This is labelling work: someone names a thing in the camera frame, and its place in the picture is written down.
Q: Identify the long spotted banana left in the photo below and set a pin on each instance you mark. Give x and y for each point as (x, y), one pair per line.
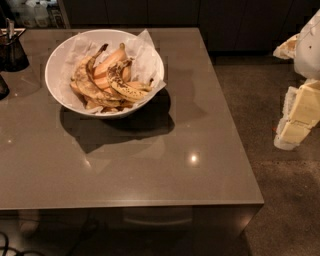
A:
(85, 83)

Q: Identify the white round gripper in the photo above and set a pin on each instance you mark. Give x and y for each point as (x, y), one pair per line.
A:
(308, 53)

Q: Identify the clear plastic bottles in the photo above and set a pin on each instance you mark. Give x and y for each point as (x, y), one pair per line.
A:
(38, 13)

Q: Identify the orange banana middle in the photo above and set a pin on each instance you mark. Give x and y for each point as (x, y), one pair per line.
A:
(101, 77)

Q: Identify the dark round object left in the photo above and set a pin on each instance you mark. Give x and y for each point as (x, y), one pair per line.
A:
(4, 89)

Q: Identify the yellow banana right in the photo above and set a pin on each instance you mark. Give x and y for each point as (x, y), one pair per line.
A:
(141, 86)

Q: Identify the spotted brown ripe banana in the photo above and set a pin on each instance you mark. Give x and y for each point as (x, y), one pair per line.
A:
(116, 81)

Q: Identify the white paper bowl liner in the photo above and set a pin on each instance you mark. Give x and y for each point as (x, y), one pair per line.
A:
(90, 104)

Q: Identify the yellow-orange banana top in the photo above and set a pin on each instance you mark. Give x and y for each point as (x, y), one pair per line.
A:
(117, 55)

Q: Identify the dark mesh pen holder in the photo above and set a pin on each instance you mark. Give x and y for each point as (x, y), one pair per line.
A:
(12, 55)

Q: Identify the white ceramic bowl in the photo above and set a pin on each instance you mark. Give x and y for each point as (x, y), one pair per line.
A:
(55, 66)

